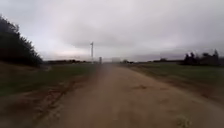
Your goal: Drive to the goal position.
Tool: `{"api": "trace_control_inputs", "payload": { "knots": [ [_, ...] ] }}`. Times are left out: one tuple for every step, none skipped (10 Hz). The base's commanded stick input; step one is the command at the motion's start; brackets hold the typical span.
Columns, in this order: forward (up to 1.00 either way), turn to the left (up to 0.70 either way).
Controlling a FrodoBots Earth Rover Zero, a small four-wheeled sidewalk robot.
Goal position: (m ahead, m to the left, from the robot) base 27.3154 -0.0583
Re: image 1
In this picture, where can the distant dark tree line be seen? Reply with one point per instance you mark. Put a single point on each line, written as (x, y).
(65, 61)

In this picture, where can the dark clump of trees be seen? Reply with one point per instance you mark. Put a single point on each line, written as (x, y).
(201, 59)

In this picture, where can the tall pale pole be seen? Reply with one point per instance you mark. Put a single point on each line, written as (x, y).
(92, 51)

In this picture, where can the short pale post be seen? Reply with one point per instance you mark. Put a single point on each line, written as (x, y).
(100, 60)

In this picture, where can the brown dirt road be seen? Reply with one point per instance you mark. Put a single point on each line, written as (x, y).
(116, 96)

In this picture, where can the grass verge with bare earth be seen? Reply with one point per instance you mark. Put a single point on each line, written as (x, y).
(30, 83)

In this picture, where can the green grass field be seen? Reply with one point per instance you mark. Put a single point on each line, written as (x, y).
(186, 71)

